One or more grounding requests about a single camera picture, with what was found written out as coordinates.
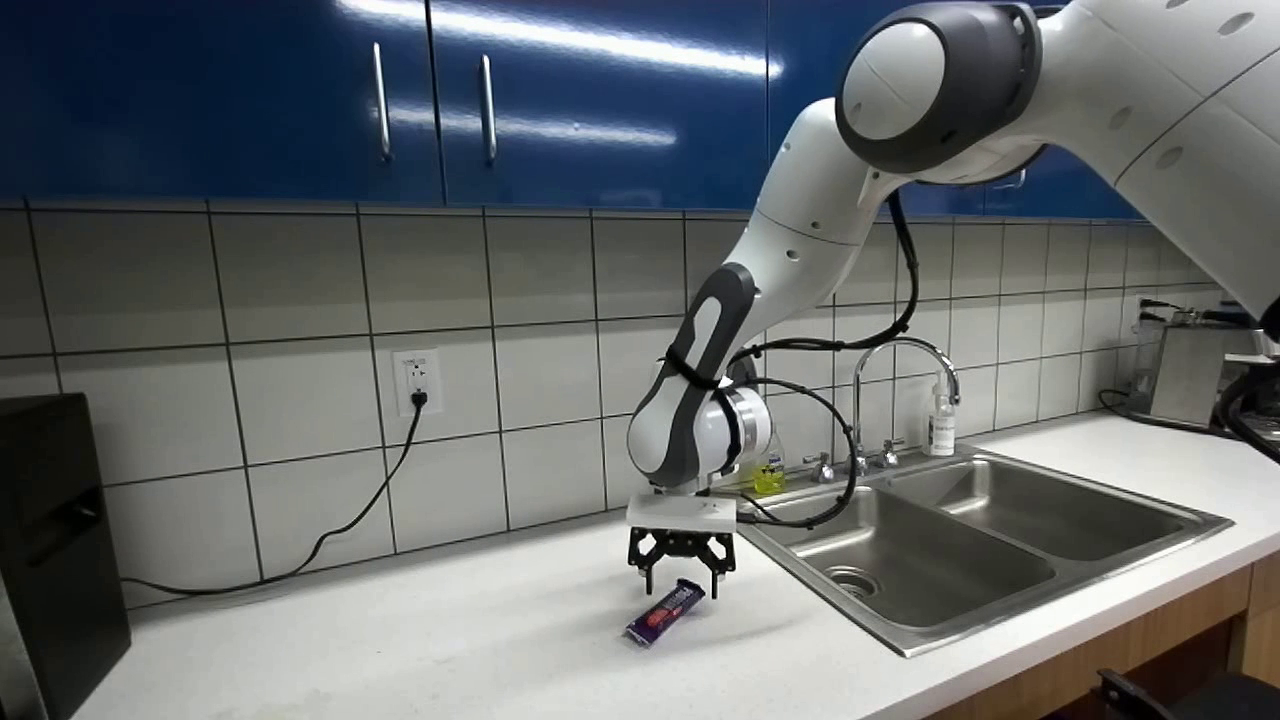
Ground black box appliance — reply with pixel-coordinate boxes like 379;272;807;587
0;392;138;720

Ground wooden base cabinet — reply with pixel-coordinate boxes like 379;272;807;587
926;555;1280;720

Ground yellow dish soap bottle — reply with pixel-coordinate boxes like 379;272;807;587
738;457;793;501

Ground blue upper cabinets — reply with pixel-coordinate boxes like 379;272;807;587
1023;143;1143;225

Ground blue cabinet door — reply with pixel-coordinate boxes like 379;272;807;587
426;0;776;216
0;0;444;210
762;0;926;218

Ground chrome gooseneck faucet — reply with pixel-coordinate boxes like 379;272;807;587
851;330;965;473

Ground black power cord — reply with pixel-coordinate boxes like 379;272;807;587
119;389;433;598

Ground white wall power outlet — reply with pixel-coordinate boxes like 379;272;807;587
394;348;447;411

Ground stainless steel double sink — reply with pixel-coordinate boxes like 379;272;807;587
700;443;1236;661

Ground black chair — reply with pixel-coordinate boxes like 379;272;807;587
1094;664;1280;720

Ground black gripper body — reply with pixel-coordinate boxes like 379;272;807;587
626;523;740;565

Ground white pump soap bottle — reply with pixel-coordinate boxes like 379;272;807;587
926;382;960;458

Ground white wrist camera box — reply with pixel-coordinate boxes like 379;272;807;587
626;493;740;536

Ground silver cabinet door handle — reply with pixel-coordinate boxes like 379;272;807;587
476;53;501;167
369;41;396;164

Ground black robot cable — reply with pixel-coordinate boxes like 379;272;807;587
656;191;926;532

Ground stainless steel countertop appliance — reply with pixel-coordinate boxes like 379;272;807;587
1132;296;1257;431

